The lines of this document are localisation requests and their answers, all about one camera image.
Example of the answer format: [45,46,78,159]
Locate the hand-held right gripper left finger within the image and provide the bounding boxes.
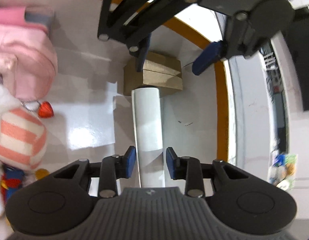
[53,145,137,198]

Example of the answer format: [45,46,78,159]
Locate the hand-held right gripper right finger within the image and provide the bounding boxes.
[166,147,250,198]

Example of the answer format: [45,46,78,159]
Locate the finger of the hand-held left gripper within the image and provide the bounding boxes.
[192,11,272,76]
[98,0,203,73]

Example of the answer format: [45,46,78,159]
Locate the brown cardboard box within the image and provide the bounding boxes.
[123,51,184,97]

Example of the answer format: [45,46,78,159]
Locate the orange cardboard box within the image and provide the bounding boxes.
[0,0,231,205]

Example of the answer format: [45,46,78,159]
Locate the white long tube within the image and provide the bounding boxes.
[131,87,166,189]

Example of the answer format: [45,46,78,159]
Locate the red heart charm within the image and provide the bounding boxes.
[38,101,55,118]

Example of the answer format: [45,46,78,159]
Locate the grey blue block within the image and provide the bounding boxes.
[24,7,55,34]

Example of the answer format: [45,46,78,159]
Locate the pink plush pouch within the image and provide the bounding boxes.
[0,7,59,100]

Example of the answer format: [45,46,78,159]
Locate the pink striped plush toy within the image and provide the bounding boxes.
[0,80,49,172]

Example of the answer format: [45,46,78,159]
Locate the sailor duck plush toy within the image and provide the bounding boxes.
[0,166,50,205]

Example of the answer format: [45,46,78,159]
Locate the white router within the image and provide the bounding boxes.
[263,50,278,72]

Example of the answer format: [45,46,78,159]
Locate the white marble tv cabinet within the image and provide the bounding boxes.
[229,34,304,188]

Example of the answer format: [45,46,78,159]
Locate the green painted picture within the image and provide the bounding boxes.
[268,152,299,192]

